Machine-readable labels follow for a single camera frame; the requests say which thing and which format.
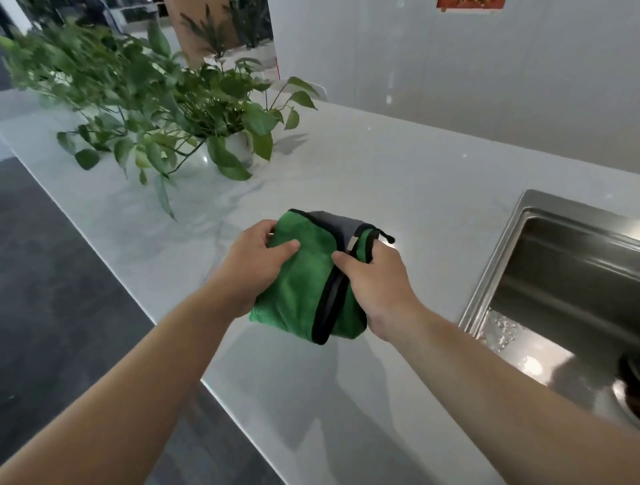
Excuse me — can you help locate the green and grey microfibre cloth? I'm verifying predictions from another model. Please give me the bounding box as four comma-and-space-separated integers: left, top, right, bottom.
249, 208, 396, 346

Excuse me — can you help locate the person's right hand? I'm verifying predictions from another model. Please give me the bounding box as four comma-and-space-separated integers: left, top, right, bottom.
331, 241, 426, 343

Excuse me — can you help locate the red wall decoration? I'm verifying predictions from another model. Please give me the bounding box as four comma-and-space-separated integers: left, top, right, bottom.
436, 0, 507, 13

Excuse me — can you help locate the person's left forearm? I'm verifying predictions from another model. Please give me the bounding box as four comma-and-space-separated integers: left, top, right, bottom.
0, 280, 249, 485

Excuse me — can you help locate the background potted plant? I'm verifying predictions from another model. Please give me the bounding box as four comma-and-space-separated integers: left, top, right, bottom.
180, 0, 275, 58

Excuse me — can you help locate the stainless steel sink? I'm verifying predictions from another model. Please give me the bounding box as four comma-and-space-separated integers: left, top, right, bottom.
457, 189, 640, 431

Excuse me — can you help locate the white plant pot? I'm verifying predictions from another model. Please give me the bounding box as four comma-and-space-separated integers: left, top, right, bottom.
216, 129, 256, 170

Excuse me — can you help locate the person's left hand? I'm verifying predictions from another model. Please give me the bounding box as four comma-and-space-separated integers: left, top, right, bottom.
207, 219, 301, 319

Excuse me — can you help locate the green leafy potted plant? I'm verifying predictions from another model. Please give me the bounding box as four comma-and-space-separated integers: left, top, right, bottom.
0, 17, 321, 222

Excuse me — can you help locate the person's right forearm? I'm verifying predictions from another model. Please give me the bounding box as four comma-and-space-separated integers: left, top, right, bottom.
387, 302, 640, 485

